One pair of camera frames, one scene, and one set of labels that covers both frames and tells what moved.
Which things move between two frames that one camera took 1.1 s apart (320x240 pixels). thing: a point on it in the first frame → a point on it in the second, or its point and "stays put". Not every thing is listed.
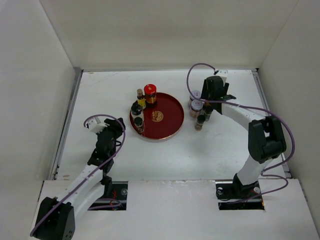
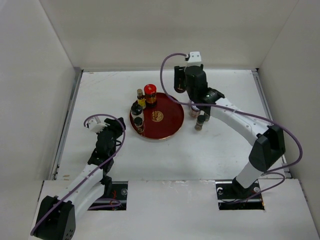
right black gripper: (205, 93) → (181, 67)
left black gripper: (115, 126) stays put
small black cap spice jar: (139, 124) stays put
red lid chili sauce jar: (150, 91) stays put
